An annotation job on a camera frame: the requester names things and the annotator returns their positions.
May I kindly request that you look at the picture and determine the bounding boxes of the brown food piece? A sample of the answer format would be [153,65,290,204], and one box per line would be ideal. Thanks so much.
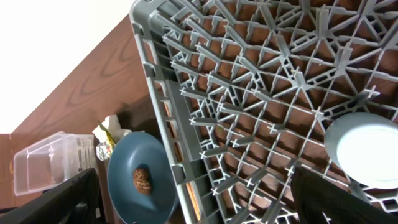
[133,168,152,195]

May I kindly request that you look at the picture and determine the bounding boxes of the wooden chopsticks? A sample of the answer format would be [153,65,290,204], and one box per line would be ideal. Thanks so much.
[186,182,201,221]

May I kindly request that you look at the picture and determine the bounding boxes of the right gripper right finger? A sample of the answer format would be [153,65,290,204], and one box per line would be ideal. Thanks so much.
[290,167,397,224]

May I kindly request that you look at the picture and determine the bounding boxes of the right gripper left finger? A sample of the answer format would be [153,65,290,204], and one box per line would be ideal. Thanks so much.
[1,168,100,224]

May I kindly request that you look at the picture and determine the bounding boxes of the clear plastic bin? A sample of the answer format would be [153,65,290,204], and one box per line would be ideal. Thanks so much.
[13,131,98,196]

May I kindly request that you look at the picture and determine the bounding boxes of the grey dishwasher rack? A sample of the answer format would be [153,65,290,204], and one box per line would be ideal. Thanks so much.
[129,0,397,223]

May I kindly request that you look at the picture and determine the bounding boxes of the light blue cup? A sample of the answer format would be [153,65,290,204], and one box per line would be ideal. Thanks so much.
[324,112,397,189]

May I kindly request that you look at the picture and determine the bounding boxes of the crumpled snack wrapper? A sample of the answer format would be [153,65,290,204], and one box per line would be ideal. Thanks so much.
[92,114,132,161]

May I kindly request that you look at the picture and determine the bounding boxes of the dark blue plate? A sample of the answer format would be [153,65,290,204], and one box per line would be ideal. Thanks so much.
[108,132,178,224]

